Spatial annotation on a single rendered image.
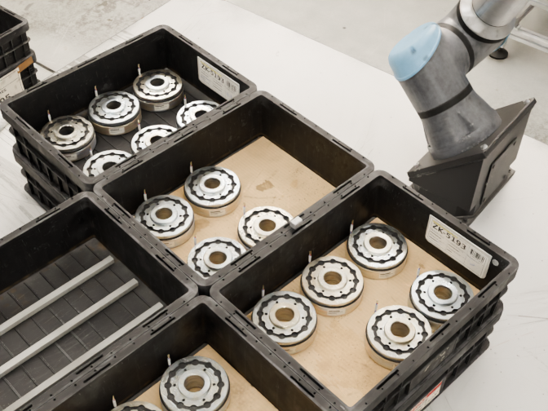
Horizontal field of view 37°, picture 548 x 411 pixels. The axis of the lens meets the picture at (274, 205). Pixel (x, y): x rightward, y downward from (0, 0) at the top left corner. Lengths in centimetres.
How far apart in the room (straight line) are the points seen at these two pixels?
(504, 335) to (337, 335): 35
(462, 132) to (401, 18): 196
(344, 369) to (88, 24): 246
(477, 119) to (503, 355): 44
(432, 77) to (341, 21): 192
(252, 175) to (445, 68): 41
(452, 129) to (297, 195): 32
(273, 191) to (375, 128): 43
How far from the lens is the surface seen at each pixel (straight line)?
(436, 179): 165
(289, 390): 118
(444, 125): 160
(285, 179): 155
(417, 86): 159
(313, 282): 134
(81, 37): 343
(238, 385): 127
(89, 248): 146
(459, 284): 138
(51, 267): 145
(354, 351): 131
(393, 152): 182
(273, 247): 130
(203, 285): 125
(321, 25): 344
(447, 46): 161
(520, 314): 158
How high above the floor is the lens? 191
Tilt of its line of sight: 46 degrees down
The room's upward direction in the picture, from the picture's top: 1 degrees clockwise
